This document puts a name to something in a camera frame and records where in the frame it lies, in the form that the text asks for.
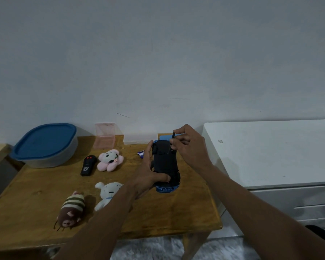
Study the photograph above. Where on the blue container lid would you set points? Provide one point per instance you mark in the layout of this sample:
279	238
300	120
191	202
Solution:
43	140

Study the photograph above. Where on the person's right hand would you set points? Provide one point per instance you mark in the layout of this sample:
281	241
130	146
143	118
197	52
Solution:
192	148

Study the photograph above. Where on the blue plastic case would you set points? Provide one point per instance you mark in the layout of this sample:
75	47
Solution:
165	138

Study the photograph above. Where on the wooden table leg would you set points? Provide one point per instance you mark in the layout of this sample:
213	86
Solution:
192	246

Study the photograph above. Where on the small black screwdriver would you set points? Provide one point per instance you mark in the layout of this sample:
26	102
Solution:
173	135

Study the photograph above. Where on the pink transparent case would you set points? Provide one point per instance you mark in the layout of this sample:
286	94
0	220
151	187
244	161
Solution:
104	142

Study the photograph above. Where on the blue toy car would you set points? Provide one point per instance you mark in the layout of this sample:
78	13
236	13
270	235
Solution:
162	162

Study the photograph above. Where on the blue battery pair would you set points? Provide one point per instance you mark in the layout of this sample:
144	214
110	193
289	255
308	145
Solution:
140	153

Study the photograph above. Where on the black remote control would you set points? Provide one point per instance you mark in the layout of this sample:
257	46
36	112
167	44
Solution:
88	166

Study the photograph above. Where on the person's left hand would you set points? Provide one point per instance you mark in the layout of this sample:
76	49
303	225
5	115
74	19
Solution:
140	178

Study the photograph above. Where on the person's right forearm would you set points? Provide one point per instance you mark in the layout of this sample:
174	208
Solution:
260	219

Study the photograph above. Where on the pink flower plush toy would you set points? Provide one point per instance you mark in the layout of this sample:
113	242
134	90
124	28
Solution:
109	161

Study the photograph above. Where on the white dog plush toy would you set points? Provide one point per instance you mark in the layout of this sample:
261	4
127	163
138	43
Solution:
108	190

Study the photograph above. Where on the white cabinet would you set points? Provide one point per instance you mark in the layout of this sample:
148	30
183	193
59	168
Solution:
260	151

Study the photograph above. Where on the person's left forearm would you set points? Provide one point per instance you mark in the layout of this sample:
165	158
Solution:
97	227

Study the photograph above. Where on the brown striped plush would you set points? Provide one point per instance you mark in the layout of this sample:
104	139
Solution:
70	208

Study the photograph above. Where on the clear plastic case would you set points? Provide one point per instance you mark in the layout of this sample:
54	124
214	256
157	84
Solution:
136	140

